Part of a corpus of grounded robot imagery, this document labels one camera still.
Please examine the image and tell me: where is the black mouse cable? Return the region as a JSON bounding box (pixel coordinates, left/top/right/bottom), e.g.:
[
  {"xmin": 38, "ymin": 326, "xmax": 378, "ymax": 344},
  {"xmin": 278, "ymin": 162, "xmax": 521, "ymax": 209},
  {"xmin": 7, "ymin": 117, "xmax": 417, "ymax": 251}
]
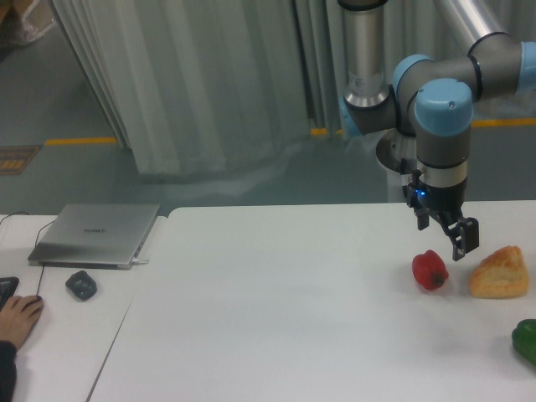
[{"xmin": 0, "ymin": 211, "xmax": 55, "ymax": 296}]

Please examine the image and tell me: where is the grey folding curtain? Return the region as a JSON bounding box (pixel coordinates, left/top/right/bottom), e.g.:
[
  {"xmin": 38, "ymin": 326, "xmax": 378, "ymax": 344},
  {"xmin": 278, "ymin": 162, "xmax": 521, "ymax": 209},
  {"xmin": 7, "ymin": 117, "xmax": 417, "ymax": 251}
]
[{"xmin": 52, "ymin": 1, "xmax": 346, "ymax": 182}]

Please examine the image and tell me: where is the silver closed laptop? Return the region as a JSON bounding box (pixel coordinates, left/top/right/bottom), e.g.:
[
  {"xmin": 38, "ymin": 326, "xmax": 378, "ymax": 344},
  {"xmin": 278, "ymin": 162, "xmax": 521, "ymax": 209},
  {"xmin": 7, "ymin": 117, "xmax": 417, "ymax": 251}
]
[{"xmin": 28, "ymin": 204, "xmax": 160, "ymax": 269}]

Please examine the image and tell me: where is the golden bread pastry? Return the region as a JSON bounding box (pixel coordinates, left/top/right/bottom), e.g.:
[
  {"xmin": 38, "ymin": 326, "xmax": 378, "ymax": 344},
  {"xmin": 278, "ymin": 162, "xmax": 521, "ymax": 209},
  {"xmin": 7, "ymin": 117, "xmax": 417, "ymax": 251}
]
[{"xmin": 469, "ymin": 245, "xmax": 529, "ymax": 299}]

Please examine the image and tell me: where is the black keyboard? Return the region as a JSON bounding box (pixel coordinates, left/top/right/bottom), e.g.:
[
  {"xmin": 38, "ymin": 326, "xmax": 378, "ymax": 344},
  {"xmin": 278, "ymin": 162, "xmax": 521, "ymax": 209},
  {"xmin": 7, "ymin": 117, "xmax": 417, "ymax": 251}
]
[{"xmin": 0, "ymin": 276, "xmax": 19, "ymax": 310}]

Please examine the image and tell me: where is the black small controller device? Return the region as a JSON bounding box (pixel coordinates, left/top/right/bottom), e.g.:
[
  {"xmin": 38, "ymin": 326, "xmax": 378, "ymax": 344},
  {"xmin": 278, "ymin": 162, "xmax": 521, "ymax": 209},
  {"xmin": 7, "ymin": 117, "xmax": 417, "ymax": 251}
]
[{"xmin": 65, "ymin": 271, "xmax": 98, "ymax": 302}]

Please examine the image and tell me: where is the white usb plug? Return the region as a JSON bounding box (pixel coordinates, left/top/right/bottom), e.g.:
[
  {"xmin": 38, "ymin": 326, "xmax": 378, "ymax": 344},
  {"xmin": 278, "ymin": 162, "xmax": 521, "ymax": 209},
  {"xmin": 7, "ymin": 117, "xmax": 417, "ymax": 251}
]
[{"xmin": 131, "ymin": 259, "xmax": 149, "ymax": 265}]

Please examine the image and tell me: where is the green bell pepper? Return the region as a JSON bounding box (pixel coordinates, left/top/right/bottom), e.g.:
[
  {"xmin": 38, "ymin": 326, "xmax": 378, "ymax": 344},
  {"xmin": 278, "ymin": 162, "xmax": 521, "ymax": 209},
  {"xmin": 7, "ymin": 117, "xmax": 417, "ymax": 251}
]
[{"xmin": 512, "ymin": 319, "xmax": 536, "ymax": 365}]

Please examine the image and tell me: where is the plastic wrapped cardboard box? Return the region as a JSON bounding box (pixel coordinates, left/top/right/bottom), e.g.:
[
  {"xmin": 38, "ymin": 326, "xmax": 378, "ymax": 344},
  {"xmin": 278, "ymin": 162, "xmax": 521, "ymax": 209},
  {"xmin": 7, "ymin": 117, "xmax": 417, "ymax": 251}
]
[{"xmin": 1, "ymin": 0, "xmax": 55, "ymax": 49}]

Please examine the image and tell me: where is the red bell pepper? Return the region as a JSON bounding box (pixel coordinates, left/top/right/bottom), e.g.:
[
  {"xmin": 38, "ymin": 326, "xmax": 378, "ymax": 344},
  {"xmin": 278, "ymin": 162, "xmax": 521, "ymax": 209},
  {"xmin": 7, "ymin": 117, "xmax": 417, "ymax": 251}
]
[{"xmin": 412, "ymin": 250, "xmax": 449, "ymax": 291}]

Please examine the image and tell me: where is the dark sleeved forearm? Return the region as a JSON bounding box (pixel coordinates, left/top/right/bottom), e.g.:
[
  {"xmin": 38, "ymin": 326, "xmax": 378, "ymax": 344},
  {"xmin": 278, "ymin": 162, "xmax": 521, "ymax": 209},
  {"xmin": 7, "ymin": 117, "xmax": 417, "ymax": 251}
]
[{"xmin": 0, "ymin": 341, "xmax": 17, "ymax": 402}]

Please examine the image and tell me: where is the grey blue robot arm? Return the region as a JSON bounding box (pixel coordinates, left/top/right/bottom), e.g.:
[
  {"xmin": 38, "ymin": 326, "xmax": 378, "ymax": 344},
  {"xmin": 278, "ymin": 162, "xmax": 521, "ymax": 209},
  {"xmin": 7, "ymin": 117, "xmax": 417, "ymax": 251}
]
[{"xmin": 339, "ymin": 1, "xmax": 535, "ymax": 260}]

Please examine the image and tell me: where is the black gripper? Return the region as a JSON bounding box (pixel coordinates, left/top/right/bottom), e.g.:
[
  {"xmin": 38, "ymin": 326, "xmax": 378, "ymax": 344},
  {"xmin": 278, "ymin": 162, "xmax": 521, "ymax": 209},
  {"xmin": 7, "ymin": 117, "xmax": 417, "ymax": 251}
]
[{"xmin": 405, "ymin": 169, "xmax": 479, "ymax": 261}]

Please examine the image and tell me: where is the person's hand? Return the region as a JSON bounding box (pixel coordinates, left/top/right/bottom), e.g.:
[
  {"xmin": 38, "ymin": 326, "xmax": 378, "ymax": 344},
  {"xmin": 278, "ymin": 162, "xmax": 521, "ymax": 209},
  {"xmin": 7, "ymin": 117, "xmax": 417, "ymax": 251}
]
[{"xmin": 1, "ymin": 295, "xmax": 44, "ymax": 351}]

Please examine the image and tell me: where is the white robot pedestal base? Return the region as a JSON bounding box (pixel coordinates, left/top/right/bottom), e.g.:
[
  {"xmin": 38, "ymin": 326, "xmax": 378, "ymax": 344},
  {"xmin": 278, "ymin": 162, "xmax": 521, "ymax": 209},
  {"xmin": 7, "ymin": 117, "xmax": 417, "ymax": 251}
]
[{"xmin": 376, "ymin": 129, "xmax": 417, "ymax": 204}]

